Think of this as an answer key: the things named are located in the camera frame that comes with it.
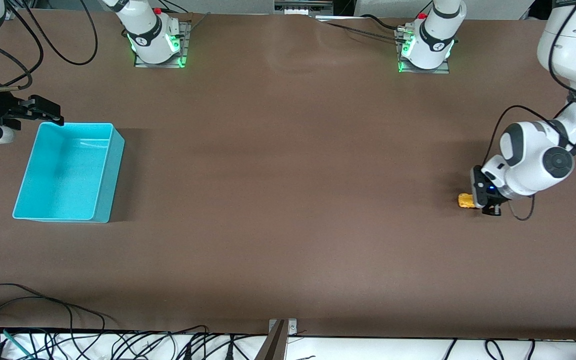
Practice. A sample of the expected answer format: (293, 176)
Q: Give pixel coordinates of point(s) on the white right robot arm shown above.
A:
(148, 32)

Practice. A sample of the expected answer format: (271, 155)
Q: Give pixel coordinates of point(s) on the grey metal base plate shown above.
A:
(425, 71)
(185, 47)

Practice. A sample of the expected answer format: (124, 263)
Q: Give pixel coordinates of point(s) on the dark grey metal bar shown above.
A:
(273, 347)

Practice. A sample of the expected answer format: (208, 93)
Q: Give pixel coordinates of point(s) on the small metal bracket plate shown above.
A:
(293, 327)

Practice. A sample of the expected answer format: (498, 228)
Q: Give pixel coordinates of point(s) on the yellow toy beetle car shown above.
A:
(465, 201)

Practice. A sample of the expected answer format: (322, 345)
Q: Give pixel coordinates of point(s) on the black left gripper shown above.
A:
(492, 210)

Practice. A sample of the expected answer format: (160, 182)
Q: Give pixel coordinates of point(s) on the teal plastic bin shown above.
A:
(63, 175)

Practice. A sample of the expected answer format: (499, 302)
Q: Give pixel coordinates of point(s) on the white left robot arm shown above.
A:
(533, 160)

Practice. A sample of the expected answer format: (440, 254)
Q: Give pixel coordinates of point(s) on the black power plug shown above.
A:
(186, 352)
(229, 352)

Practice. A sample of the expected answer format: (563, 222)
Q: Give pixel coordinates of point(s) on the grey power strip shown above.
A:
(303, 7)

